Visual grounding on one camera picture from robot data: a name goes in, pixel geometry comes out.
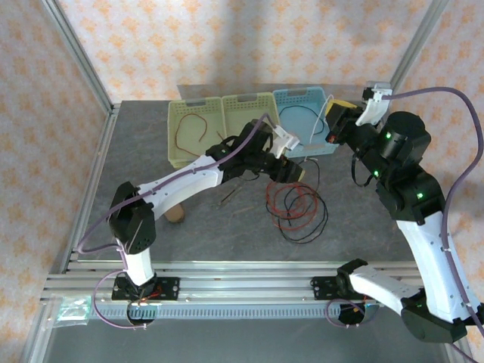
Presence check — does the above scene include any aluminium rail beam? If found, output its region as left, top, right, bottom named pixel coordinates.
left=39, top=260, right=453, bottom=303

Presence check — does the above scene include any white thin cable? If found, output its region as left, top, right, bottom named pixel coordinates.
left=309, top=94, right=336, bottom=144

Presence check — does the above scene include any red thin cable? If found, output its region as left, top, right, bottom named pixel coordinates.
left=265, top=181, right=319, bottom=231

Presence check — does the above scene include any dark brown-red thin cable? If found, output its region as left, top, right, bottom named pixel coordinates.
left=175, top=113, right=225, bottom=156

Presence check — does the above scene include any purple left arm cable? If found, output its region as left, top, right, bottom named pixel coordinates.
left=77, top=115, right=279, bottom=330

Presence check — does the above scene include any aluminium table side rail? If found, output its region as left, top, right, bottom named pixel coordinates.
left=62, top=105, right=122, bottom=271

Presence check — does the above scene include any brown wooden block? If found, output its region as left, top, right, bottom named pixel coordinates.
left=164, top=203, right=186, bottom=225

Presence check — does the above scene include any grey slotted cable duct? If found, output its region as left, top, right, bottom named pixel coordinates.
left=90, top=304, right=383, bottom=319

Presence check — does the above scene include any light blue plastic basket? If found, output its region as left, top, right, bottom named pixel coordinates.
left=272, top=86, right=337, bottom=159

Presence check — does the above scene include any yellow-green plastic basket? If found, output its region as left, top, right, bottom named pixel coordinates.
left=167, top=96, right=228, bottom=170
left=221, top=92, right=281, bottom=152

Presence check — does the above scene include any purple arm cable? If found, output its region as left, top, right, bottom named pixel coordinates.
left=77, top=115, right=279, bottom=330
left=325, top=86, right=484, bottom=363

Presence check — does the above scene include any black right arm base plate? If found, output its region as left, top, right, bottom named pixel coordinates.
left=309, top=275, right=380, bottom=303

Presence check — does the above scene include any clear bag with green parts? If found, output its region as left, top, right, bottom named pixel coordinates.
left=52, top=296, right=92, bottom=327

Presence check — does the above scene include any small thin metal pin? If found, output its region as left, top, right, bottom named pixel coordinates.
left=213, top=187, right=243, bottom=208

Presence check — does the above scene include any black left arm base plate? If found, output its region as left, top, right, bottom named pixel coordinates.
left=111, top=276, right=181, bottom=303

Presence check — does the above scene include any black thin cable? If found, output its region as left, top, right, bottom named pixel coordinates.
left=265, top=157, right=330, bottom=245
left=278, top=104, right=326, bottom=136

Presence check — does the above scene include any aluminium frame post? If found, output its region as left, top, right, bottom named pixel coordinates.
left=389, top=0, right=451, bottom=90
left=40, top=0, right=114, bottom=114

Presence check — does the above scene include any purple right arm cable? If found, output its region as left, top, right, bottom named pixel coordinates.
left=325, top=86, right=484, bottom=363

